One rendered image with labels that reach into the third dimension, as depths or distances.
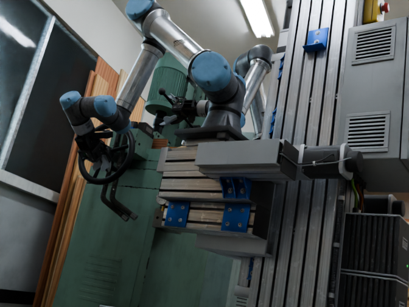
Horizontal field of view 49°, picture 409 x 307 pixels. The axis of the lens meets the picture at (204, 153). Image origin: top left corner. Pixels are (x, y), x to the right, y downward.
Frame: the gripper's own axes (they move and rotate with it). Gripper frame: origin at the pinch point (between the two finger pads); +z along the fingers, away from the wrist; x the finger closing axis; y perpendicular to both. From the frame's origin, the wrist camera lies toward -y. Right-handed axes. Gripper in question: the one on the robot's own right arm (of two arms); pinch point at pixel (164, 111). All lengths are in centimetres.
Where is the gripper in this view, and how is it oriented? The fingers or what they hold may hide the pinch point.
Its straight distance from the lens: 211.6
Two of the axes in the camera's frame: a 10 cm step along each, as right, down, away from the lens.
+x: -2.1, 9.2, -3.4
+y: -3.9, -4.0, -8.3
